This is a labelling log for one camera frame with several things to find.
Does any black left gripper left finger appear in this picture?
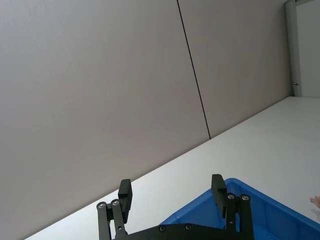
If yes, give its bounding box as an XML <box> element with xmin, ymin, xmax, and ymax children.
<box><xmin>96</xmin><ymin>178</ymin><xmax>134</xmax><ymax>240</ymax></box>

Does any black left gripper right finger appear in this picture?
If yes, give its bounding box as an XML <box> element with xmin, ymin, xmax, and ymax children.
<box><xmin>211</xmin><ymin>173</ymin><xmax>255</xmax><ymax>240</ymax></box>

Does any blue plastic bin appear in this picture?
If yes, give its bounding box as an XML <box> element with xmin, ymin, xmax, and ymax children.
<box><xmin>159</xmin><ymin>177</ymin><xmax>320</xmax><ymax>240</ymax></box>

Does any pale grey door frame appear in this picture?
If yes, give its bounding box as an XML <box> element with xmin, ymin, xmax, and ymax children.
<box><xmin>284</xmin><ymin>0</ymin><xmax>320</xmax><ymax>98</ymax></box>

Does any person's hand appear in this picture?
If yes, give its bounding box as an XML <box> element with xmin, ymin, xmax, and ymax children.
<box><xmin>309</xmin><ymin>196</ymin><xmax>320</xmax><ymax>210</ymax></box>

